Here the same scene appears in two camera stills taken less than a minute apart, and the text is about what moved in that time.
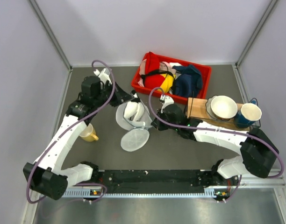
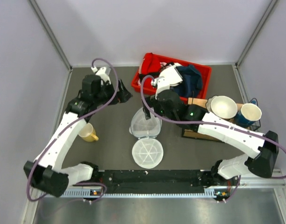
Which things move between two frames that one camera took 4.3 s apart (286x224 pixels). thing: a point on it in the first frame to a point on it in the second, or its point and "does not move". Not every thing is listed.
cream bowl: (221, 107) does not move
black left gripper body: (104, 94) does not move
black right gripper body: (162, 126) to (152, 102)
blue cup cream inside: (249, 113) does not move
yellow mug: (89, 134) does not move
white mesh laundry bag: (138, 135) to (147, 151)
